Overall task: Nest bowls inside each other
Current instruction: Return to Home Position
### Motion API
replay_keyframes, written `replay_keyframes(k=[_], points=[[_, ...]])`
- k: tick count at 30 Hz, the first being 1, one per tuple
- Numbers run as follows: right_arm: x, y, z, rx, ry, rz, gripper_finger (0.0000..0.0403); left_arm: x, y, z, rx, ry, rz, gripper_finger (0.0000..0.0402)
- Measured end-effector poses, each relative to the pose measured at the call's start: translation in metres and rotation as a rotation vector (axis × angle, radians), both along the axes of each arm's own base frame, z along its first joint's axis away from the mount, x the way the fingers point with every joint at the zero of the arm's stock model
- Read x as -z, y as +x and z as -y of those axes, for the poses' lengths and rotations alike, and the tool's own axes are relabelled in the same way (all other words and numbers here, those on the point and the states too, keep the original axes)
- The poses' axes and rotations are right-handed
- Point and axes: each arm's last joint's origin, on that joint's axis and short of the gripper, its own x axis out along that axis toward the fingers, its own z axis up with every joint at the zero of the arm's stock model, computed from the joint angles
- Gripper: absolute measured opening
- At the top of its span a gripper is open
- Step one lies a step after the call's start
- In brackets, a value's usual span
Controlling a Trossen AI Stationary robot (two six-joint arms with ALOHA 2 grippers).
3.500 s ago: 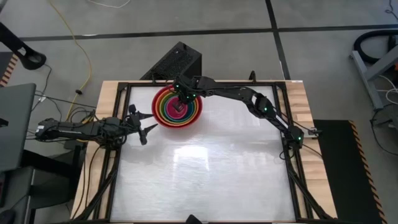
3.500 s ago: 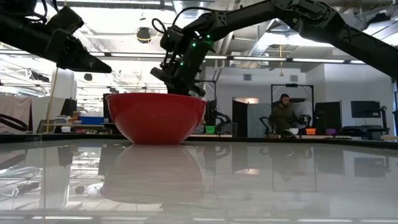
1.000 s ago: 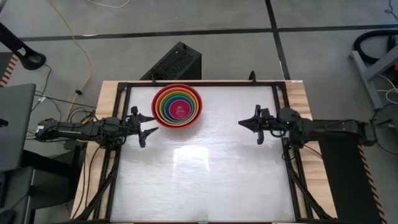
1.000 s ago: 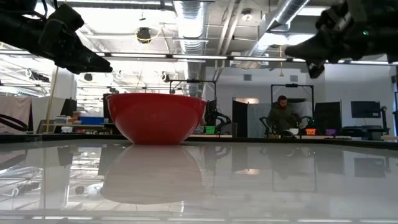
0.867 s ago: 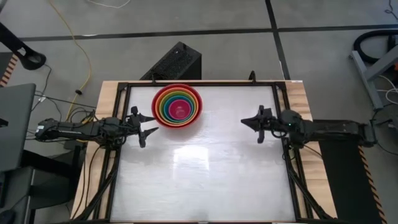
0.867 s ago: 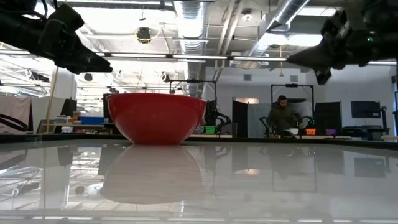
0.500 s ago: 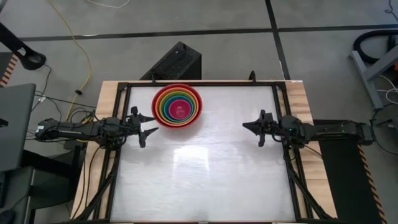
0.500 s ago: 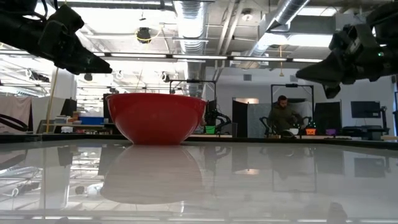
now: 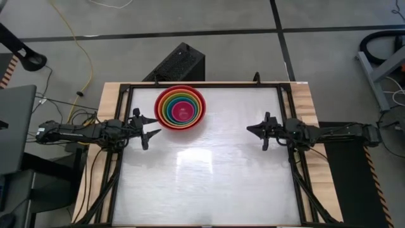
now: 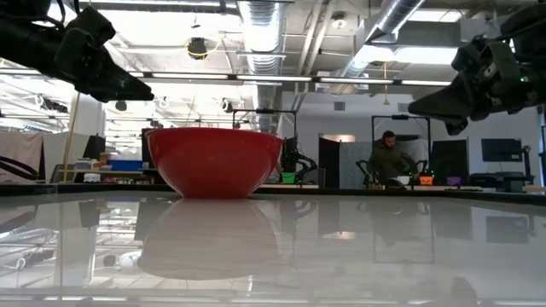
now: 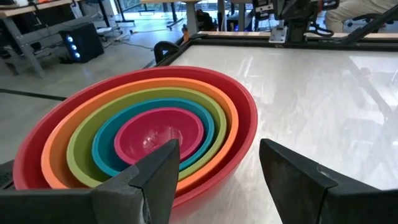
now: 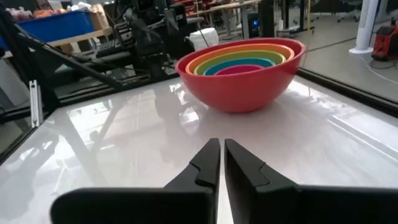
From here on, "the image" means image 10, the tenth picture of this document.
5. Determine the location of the black curved hose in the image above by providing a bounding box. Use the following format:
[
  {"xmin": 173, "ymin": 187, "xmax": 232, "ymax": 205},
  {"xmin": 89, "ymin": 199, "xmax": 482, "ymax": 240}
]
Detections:
[{"xmin": 0, "ymin": 155, "xmax": 40, "ymax": 182}]

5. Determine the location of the small black monitor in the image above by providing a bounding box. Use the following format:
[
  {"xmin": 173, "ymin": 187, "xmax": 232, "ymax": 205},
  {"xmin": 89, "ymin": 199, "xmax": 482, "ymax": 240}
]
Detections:
[{"xmin": 83, "ymin": 135, "xmax": 107, "ymax": 161}]

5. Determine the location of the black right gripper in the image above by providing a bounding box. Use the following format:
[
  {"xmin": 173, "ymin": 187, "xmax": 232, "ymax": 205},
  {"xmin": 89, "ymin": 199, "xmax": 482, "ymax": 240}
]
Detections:
[{"xmin": 407, "ymin": 37, "xmax": 546, "ymax": 136}]

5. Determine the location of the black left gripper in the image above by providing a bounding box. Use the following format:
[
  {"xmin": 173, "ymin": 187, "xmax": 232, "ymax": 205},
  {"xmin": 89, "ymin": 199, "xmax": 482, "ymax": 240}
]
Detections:
[{"xmin": 53, "ymin": 6, "xmax": 154, "ymax": 103}]

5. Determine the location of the large red bowl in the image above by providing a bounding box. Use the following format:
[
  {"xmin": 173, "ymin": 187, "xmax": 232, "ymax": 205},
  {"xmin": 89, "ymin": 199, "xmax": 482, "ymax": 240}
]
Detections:
[{"xmin": 144, "ymin": 126, "xmax": 285, "ymax": 200}]

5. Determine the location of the black computer monitor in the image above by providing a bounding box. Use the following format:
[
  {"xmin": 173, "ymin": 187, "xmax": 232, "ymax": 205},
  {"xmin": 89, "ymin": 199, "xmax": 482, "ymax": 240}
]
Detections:
[{"xmin": 480, "ymin": 137, "xmax": 524, "ymax": 163}]

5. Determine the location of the person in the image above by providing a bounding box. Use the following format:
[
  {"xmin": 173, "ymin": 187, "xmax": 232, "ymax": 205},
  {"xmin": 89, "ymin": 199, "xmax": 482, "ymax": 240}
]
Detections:
[{"xmin": 367, "ymin": 130, "xmax": 420, "ymax": 188}]

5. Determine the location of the silver smooth air duct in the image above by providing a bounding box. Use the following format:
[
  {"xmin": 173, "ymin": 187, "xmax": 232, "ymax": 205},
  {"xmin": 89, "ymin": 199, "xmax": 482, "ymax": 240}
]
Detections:
[{"xmin": 336, "ymin": 0, "xmax": 427, "ymax": 83}]

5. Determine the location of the grey divider panel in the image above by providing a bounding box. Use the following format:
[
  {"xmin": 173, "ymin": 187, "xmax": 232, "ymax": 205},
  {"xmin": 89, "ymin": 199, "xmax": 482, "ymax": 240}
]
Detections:
[{"xmin": 340, "ymin": 140, "xmax": 372, "ymax": 189}]

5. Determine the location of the blue plastic bin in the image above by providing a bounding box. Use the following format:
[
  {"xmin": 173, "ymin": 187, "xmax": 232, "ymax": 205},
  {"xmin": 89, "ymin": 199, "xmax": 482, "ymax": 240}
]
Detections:
[{"xmin": 108, "ymin": 159, "xmax": 144, "ymax": 172}]

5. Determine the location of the black ceiling camera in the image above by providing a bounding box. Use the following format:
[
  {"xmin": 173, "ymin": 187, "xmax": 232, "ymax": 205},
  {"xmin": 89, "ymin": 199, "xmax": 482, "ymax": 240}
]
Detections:
[{"xmin": 186, "ymin": 37, "xmax": 209, "ymax": 61}]

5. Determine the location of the black narrow divider panel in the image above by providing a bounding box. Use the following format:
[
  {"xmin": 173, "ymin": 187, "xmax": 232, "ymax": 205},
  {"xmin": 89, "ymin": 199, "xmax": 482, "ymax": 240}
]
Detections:
[{"xmin": 318, "ymin": 136, "xmax": 341, "ymax": 189}]

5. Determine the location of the silver ribbed air duct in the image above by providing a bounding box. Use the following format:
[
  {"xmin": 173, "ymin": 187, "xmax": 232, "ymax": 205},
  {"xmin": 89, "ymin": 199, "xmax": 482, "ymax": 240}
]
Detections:
[{"xmin": 236, "ymin": 0, "xmax": 285, "ymax": 134}]

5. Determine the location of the long ceiling light bar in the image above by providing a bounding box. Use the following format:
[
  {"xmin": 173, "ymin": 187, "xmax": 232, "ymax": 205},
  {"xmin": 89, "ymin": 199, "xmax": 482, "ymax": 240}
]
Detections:
[{"xmin": 127, "ymin": 71, "xmax": 453, "ymax": 87}]

